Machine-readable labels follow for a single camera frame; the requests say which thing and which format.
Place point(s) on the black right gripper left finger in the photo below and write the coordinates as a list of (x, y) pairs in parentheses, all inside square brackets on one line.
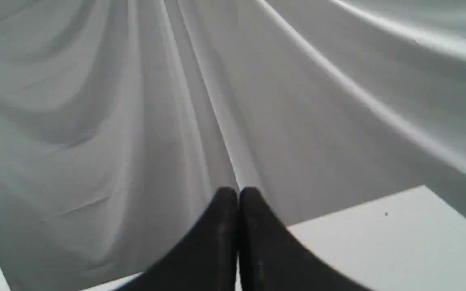
[(205, 259)]

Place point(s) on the white backdrop curtain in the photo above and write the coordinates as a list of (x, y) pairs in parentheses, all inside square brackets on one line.
[(120, 118)]

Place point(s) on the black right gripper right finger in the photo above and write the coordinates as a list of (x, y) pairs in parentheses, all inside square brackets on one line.
[(272, 259)]

